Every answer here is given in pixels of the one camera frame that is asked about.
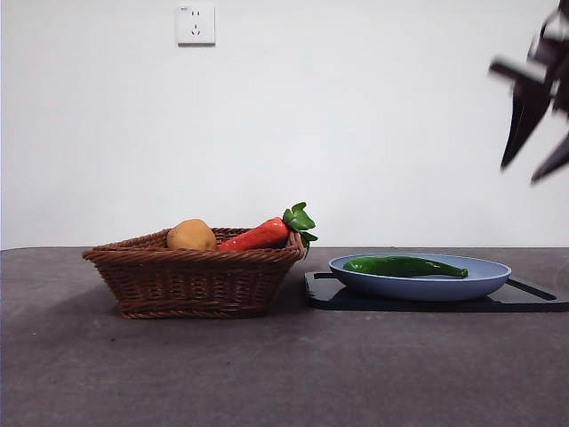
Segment brown woven wicker basket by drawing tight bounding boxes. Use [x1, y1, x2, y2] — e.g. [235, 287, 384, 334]
[82, 227, 309, 320]

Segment green pepper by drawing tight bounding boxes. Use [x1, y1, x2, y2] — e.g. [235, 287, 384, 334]
[342, 255, 469, 280]

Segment light blue plate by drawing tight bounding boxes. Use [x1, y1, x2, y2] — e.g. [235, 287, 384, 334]
[327, 254, 512, 302]

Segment orange carrot with green leaves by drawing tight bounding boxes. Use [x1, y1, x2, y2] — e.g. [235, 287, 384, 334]
[216, 202, 319, 261]

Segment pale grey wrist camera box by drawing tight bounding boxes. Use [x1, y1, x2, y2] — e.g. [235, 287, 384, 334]
[529, 24, 557, 66]

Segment black rectangular tray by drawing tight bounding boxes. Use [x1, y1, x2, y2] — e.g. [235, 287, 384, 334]
[303, 270, 569, 313]

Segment white wall power outlet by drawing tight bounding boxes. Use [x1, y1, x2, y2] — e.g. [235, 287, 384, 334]
[177, 4, 217, 47]

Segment tan potato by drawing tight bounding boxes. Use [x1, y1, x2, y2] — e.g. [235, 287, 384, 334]
[166, 218, 218, 251]

